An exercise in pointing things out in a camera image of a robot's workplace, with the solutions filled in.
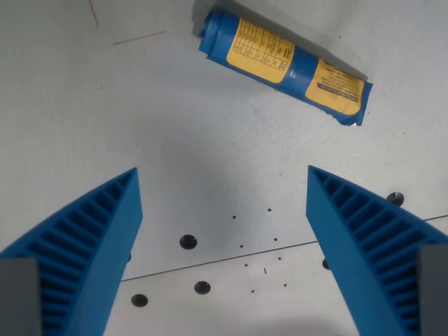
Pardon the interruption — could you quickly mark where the blue rolled bag yellow label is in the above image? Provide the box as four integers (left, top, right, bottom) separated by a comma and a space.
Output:
196, 0, 375, 127

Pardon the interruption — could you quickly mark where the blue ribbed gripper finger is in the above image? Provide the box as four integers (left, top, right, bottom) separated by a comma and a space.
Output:
305, 164, 448, 336
0, 167, 144, 336

